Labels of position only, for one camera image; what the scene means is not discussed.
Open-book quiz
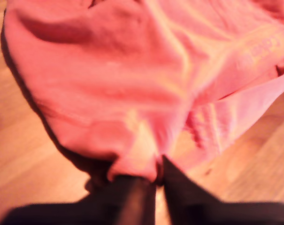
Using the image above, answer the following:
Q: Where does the red underwear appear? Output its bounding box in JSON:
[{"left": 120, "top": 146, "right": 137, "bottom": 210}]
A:
[{"left": 0, "top": 0, "right": 284, "bottom": 186}]

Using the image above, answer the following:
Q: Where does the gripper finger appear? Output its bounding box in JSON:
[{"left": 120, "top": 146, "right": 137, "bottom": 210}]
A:
[
  {"left": 78, "top": 175, "right": 157, "bottom": 225},
  {"left": 161, "top": 154, "right": 227, "bottom": 225}
]

